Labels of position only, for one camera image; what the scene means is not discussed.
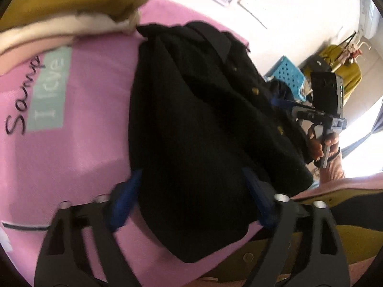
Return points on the black coat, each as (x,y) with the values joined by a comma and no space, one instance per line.
(201,129)

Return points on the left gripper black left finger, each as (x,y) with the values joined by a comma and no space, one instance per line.
(80,248)

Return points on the right forearm pink sleeve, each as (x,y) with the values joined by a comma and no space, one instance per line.
(334,170)

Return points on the right hand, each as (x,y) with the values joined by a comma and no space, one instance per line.
(315,145)

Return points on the white wall socket panel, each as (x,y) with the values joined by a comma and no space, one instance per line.
(257,9)

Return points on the yellow suitcase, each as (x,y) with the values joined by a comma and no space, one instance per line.
(339,59)

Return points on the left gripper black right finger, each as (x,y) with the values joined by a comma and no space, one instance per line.
(305,249)

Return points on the cream white garment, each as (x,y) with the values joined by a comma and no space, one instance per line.
(74,25)

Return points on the pink bed sheet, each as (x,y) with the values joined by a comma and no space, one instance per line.
(64,118)

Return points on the white air conditioner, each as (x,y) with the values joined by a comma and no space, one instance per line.
(369,19)

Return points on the blue plastic basket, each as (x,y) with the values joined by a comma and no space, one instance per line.
(285,71)

